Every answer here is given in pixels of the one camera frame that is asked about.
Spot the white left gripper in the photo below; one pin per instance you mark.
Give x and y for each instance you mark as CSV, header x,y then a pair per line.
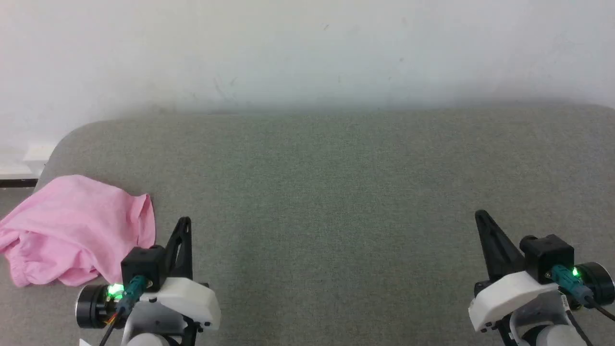
x,y
190,300

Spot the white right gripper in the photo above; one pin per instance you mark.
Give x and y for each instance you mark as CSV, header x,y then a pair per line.
x,y
504,298

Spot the pink cloth garment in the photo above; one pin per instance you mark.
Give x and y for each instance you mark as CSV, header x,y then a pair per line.
x,y
72,226

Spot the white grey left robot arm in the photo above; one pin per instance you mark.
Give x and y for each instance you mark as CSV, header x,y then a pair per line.
x,y
96,307

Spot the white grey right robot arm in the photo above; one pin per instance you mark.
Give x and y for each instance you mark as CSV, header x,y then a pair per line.
x,y
598,283

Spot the grey-green fabric sofa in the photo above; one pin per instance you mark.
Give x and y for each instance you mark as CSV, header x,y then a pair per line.
x,y
336,202

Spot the black floor strip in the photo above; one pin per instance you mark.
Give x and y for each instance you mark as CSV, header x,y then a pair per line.
x,y
17,183

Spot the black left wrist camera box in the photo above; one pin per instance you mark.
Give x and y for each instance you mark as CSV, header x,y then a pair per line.
x,y
141,266

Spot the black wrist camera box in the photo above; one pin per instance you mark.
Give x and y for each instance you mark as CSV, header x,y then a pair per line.
x,y
141,266
545,254

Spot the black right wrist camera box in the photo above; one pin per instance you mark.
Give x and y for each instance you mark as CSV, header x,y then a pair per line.
x,y
545,254

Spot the white wall trunking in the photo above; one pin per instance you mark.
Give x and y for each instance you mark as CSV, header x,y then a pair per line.
x,y
33,158

